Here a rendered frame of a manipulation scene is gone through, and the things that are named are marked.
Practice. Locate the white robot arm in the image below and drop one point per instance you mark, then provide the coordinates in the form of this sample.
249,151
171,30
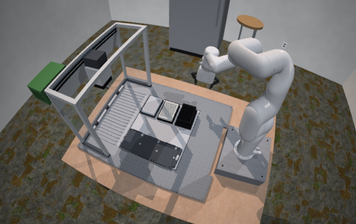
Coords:
258,116

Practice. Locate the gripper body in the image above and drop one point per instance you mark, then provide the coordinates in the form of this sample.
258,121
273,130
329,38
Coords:
203,76

